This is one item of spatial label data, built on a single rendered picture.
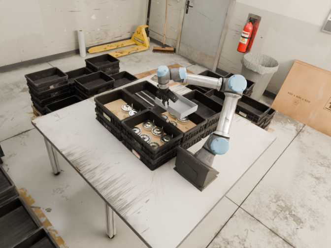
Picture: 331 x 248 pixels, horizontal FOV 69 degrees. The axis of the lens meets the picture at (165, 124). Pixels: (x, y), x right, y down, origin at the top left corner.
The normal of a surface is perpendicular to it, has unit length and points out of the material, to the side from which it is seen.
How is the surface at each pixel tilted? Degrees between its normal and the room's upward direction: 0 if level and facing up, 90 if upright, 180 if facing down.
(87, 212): 0
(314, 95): 78
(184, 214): 0
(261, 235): 0
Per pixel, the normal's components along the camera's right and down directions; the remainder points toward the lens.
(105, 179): 0.11, -0.77
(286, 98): -0.62, 0.19
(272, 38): -0.68, 0.39
